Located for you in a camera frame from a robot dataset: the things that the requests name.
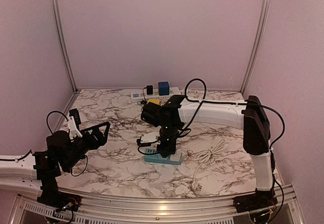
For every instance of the left aluminium frame post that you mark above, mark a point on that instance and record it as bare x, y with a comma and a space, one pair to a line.
62, 44

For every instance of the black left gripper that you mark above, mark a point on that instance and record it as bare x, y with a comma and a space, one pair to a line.
100, 140

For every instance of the right aluminium frame post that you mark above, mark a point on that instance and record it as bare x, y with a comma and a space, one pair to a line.
256, 44

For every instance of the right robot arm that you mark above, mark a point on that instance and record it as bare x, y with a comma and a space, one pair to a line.
176, 115

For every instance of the teal power strip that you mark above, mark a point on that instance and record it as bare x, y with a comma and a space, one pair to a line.
150, 158

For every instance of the white multicolour power strip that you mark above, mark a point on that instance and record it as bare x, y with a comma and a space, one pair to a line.
137, 95

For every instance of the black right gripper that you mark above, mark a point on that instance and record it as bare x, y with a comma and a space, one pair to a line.
170, 149

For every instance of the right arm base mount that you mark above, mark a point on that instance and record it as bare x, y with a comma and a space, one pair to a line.
256, 200

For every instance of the white USB charger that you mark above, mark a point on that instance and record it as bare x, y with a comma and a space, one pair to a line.
176, 157

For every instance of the aluminium front rail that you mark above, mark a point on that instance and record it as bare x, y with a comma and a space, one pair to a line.
97, 208

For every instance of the blue cube power socket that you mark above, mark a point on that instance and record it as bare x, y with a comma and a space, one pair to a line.
163, 88

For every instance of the aluminium frame post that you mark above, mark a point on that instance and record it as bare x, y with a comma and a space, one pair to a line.
62, 44
256, 44

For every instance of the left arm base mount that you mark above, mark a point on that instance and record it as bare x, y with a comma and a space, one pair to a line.
62, 201

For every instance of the black power adapter with cable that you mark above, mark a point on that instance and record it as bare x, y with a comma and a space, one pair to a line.
148, 90

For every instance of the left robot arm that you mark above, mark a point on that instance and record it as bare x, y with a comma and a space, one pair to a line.
36, 172

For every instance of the yellow cube power socket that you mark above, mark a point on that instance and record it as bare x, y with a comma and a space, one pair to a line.
155, 101

